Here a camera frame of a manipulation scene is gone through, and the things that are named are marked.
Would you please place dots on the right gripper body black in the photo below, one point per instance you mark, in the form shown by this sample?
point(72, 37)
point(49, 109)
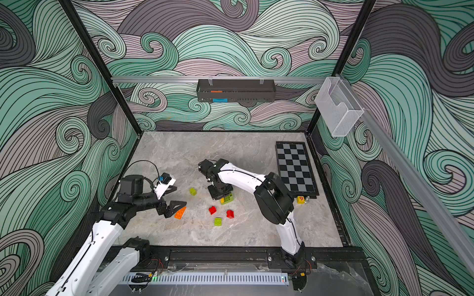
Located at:
point(221, 190)

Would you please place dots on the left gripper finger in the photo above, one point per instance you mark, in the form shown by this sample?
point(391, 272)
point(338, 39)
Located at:
point(170, 190)
point(174, 207)

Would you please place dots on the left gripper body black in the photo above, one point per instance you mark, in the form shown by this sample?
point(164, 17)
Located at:
point(160, 206)

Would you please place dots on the large lime 2x4 brick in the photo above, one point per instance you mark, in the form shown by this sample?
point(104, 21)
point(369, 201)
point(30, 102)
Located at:
point(228, 199)

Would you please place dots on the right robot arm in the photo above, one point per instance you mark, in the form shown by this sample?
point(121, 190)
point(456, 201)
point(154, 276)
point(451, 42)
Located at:
point(274, 200)

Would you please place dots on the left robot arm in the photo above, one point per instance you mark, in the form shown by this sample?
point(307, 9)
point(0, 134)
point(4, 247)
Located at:
point(137, 193)

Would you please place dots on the orange 2x4 brick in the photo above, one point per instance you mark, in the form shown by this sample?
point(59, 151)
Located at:
point(179, 214)

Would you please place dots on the red brick left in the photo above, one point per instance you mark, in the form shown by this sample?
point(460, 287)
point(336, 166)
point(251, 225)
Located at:
point(212, 210)

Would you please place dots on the checkerboard mat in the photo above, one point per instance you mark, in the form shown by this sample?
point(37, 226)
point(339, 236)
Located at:
point(295, 169)

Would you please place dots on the yellow numbered tag block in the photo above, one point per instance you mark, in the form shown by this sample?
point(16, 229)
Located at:
point(301, 200)

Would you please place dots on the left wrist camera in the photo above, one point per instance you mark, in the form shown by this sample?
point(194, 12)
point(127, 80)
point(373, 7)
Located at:
point(164, 181)

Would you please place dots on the white slotted cable duct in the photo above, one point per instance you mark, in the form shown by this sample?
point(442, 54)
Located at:
point(214, 278)

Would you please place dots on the black wall tray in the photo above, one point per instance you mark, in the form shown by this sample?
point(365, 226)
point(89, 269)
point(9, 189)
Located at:
point(240, 91)

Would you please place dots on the aluminium wall rail back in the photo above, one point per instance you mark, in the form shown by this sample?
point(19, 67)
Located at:
point(194, 79)

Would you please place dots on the aluminium wall rail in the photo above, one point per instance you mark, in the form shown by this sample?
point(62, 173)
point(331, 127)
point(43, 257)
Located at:
point(447, 224)
point(194, 79)

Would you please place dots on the clear plastic wall bin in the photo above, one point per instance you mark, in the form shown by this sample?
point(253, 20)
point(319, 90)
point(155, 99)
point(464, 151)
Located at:
point(338, 105)

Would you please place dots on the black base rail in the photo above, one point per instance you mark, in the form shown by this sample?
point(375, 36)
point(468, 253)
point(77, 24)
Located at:
point(271, 257)

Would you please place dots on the aluminium wall rail right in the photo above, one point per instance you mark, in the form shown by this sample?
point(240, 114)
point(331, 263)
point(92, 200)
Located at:
point(447, 224)

